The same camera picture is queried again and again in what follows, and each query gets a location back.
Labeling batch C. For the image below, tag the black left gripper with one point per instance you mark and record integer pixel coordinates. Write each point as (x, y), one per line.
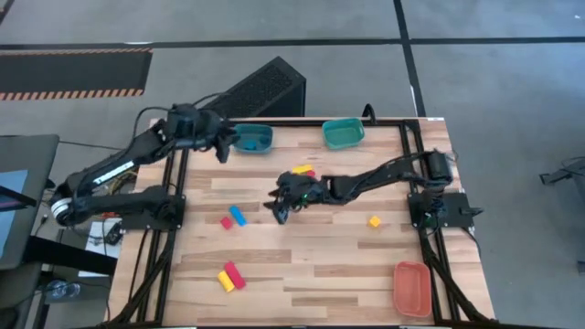
(212, 130)

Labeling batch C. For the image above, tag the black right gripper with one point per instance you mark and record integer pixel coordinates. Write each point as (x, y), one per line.
(304, 189)

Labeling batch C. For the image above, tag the short blue block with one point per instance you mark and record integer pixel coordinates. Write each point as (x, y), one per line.
(250, 145)

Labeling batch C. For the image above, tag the long blue block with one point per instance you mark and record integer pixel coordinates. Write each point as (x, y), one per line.
(237, 215)

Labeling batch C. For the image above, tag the small red cube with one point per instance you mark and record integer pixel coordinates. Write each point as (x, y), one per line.
(226, 223)

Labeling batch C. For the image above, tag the long red block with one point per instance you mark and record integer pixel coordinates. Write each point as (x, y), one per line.
(235, 275)

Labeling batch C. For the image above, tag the rounded yellow block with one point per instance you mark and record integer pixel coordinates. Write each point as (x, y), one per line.
(225, 281)

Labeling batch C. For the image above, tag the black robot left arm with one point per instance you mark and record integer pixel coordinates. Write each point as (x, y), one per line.
(114, 171)

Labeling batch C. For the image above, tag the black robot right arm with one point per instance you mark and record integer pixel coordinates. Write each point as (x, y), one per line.
(365, 180)

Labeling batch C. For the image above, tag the blue plastic bin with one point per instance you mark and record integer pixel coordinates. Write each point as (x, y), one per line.
(262, 137)

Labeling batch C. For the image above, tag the long yellow block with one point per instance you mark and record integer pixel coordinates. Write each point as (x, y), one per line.
(301, 169)

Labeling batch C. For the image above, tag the black mesh computer tower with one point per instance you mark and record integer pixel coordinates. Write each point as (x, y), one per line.
(265, 87)

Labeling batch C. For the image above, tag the green plastic bin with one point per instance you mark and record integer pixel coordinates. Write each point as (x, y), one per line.
(343, 134)

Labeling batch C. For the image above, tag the small yellow cube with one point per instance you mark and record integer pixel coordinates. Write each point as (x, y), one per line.
(375, 221)

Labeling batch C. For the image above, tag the orange connector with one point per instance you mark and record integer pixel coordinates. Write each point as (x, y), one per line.
(108, 214)

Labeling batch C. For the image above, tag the small black device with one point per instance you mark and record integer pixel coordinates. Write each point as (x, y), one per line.
(113, 233)

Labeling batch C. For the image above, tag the orange plastic bin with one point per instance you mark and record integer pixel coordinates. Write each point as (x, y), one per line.
(411, 288)

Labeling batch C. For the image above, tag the black mat orange stripes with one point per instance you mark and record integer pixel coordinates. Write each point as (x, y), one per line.
(73, 73)

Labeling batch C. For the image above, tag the white paper sheet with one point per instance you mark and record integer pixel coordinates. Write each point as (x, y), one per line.
(93, 256)

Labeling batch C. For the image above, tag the dark grey computer desk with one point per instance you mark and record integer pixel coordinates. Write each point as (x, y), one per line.
(36, 183)

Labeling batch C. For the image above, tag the clear water bottle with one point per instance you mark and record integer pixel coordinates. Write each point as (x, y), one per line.
(61, 289)

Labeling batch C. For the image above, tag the black chair base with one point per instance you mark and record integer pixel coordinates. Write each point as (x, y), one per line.
(566, 176)

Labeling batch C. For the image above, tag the black aluminium table frame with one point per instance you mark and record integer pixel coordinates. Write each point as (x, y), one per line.
(297, 122)

